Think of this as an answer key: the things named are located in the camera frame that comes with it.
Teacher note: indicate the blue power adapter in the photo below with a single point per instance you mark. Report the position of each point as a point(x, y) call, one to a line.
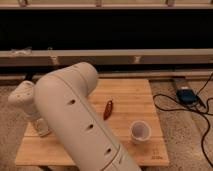
point(186, 96)

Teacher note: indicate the crumpled clear plastic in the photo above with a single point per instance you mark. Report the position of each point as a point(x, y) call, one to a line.
point(21, 52)

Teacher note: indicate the long metal rail beam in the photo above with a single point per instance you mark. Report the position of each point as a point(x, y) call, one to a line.
point(108, 57)

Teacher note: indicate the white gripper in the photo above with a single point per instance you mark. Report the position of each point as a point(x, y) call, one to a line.
point(37, 122)

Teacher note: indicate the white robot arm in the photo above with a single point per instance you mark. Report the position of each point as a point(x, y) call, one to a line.
point(60, 98)

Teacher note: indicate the wooden table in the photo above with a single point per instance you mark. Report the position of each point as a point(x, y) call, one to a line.
point(132, 101)

